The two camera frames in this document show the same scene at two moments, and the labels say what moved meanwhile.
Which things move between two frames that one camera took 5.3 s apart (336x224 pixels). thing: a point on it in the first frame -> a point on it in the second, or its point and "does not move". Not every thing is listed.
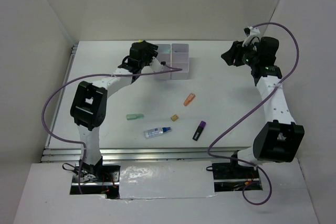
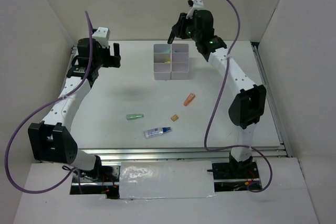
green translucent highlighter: (134, 116) does not move
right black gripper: (235, 51) -> (179, 28)
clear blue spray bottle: (153, 132) does not move
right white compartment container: (180, 60) does not move
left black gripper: (150, 52) -> (112, 61)
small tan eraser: (174, 117) does not move
